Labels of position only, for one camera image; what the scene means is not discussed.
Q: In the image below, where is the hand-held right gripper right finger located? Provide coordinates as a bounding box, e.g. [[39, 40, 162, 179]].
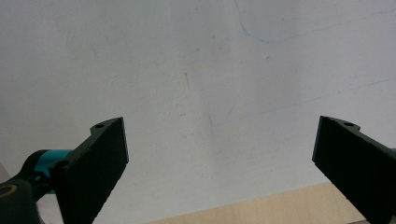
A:
[[311, 115, 396, 224]]

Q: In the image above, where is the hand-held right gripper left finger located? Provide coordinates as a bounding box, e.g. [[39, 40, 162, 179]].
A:
[[49, 117, 130, 224]]

